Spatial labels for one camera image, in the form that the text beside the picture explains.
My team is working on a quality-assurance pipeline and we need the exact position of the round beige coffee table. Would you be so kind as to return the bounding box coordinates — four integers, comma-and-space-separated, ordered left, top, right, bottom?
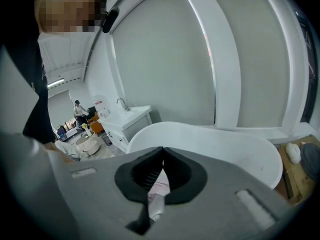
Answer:
74, 131, 102, 157

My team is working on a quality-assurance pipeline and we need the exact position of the white vanity cabinet with sink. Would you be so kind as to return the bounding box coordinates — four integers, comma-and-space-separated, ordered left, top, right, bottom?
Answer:
97, 105, 153, 154

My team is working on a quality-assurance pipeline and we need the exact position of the cardboard box with printed side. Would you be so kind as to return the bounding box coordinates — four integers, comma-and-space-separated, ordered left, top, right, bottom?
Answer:
277, 135, 320, 205

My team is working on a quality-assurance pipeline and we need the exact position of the white water dispenser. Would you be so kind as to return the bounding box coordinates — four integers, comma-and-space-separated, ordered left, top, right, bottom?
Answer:
93, 94, 111, 119

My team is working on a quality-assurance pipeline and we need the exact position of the black head-worn camera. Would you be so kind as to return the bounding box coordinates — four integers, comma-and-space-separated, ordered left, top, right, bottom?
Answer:
101, 6, 120, 34

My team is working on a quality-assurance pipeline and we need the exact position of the orange sofa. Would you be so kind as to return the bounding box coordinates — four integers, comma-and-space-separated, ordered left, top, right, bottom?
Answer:
88, 111, 106, 135

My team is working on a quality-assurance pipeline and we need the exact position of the ceiling light bar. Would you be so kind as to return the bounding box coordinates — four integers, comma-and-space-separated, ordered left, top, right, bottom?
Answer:
47, 77, 66, 89

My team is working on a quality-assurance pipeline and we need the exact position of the white vase with flowers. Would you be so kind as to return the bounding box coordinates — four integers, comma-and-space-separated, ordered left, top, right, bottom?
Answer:
81, 123, 92, 138

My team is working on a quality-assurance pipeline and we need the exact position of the black mesh trash bin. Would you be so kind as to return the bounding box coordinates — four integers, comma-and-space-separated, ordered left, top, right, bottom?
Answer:
101, 133, 113, 146

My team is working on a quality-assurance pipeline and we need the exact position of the pink waffle-textured towel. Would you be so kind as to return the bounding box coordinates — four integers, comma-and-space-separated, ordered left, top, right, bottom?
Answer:
147, 168, 171, 221

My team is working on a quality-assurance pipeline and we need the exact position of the white oval bathtub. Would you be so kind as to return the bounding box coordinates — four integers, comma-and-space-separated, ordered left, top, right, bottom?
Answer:
126, 120, 283, 190

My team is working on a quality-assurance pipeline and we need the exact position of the white plush toy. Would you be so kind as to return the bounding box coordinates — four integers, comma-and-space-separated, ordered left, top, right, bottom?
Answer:
285, 142, 302, 164

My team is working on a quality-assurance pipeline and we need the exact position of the grey cushion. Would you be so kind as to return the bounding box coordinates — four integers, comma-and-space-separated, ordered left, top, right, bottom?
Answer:
299, 143, 320, 181

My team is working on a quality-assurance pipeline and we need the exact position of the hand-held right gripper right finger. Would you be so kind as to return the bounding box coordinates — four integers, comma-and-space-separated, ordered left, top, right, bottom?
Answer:
149, 146, 301, 240

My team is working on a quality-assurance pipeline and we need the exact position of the chrome faucet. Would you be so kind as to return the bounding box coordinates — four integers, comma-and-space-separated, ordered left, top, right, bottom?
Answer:
116, 97, 131, 112

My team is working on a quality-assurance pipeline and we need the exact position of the person's head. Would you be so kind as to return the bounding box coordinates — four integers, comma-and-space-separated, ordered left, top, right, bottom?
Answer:
34, 0, 109, 34

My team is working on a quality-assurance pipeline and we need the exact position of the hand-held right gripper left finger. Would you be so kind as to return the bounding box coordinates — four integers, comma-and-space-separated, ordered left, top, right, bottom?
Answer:
0, 130, 165, 240

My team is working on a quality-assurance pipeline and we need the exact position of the person's black shirt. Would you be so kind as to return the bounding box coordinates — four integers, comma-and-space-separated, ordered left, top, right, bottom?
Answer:
0, 31, 56, 145

